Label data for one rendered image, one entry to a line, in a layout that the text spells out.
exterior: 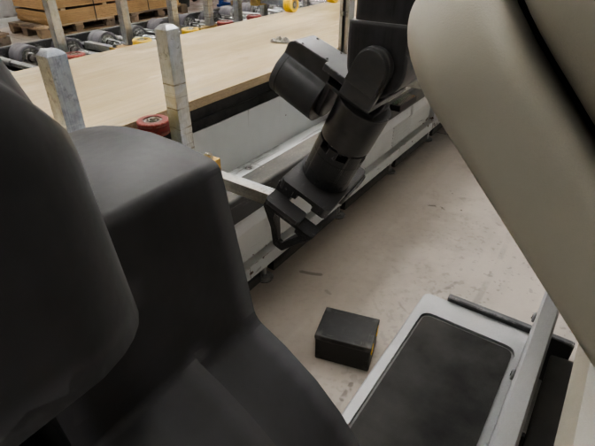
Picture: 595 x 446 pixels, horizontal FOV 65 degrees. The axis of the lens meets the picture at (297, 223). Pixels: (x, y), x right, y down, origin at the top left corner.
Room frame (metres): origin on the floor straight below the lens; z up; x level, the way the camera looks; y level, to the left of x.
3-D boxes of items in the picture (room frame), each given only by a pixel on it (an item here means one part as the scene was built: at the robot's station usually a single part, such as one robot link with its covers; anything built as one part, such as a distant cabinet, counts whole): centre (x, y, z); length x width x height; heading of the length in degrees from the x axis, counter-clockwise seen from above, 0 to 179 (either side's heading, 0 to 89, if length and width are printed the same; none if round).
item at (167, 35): (1.00, 0.26, 0.91); 0.04 x 0.04 x 0.48; 55
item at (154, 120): (1.12, 0.36, 0.85); 0.08 x 0.08 x 0.11
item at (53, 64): (0.79, 0.41, 0.91); 0.04 x 0.04 x 0.48; 55
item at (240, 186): (1.00, 0.20, 0.80); 0.43 x 0.03 x 0.04; 55
